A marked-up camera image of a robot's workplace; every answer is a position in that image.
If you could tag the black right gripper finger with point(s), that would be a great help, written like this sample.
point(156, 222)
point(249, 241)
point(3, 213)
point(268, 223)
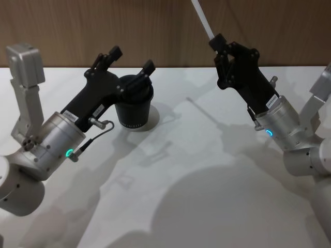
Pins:
point(240, 49)
point(222, 67)

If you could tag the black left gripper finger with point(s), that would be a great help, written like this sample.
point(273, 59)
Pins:
point(144, 71)
point(110, 55)

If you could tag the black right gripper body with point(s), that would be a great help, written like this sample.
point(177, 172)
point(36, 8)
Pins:
point(247, 77)

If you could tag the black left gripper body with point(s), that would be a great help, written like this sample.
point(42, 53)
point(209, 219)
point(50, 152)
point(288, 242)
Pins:
point(99, 89)

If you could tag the white plastic straw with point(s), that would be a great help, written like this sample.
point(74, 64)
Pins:
point(203, 19)

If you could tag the black paper cup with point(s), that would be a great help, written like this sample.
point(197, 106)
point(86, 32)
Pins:
point(132, 111)

